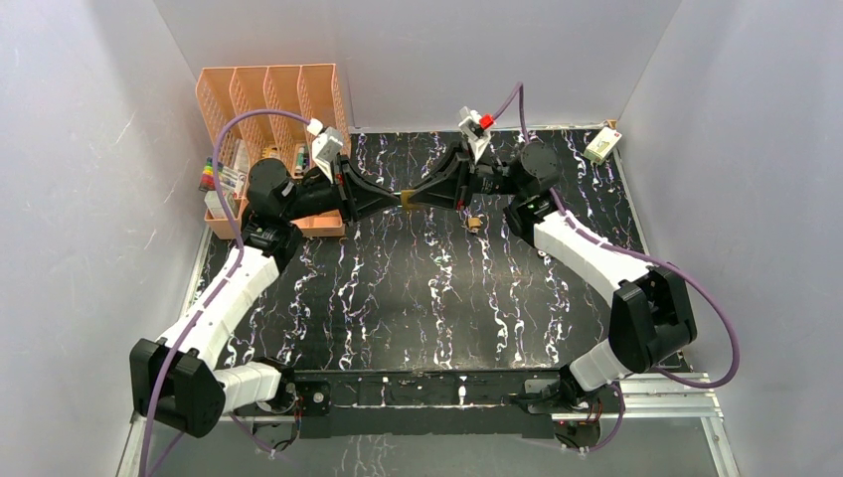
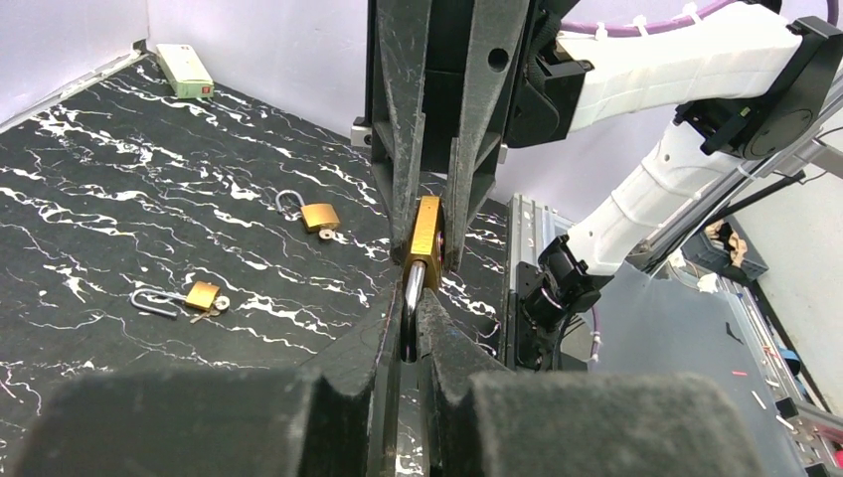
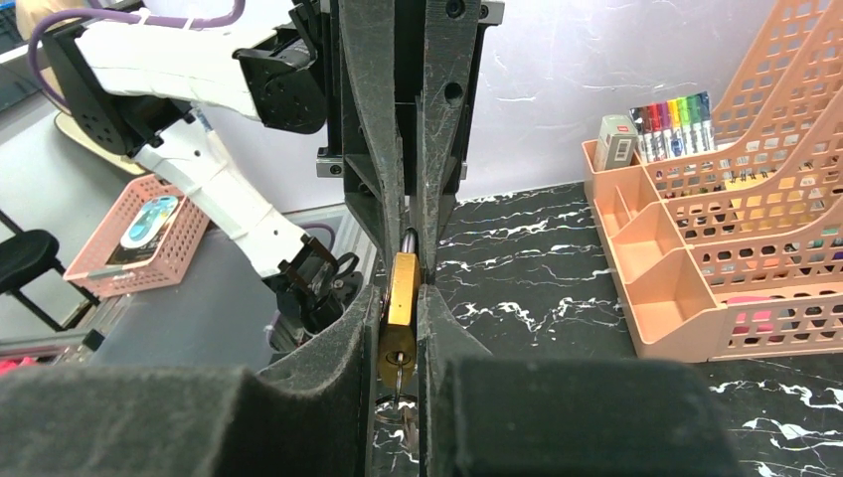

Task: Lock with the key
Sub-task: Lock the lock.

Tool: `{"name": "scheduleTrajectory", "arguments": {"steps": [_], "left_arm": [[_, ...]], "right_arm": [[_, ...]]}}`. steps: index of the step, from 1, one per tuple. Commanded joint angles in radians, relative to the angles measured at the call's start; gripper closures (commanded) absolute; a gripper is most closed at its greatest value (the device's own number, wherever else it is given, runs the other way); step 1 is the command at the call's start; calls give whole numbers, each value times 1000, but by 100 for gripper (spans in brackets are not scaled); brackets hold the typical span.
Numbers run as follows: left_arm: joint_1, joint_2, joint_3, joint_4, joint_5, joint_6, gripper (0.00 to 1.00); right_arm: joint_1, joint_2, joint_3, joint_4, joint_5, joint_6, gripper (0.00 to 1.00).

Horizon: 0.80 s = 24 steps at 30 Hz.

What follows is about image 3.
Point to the small brass padlock with key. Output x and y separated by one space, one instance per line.
397 352

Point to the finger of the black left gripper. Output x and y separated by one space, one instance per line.
359 43
452 32

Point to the pink plastic file organizer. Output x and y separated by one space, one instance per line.
737 253

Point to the black stool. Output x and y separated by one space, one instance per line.
26 256

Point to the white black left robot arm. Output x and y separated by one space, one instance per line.
134 82

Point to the small white red box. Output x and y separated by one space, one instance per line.
616 143

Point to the colourful marker pen set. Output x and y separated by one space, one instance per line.
675 128

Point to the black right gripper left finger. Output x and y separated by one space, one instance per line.
308 414

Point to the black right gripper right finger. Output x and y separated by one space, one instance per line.
490 416

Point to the pink basket with package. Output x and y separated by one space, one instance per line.
146 240

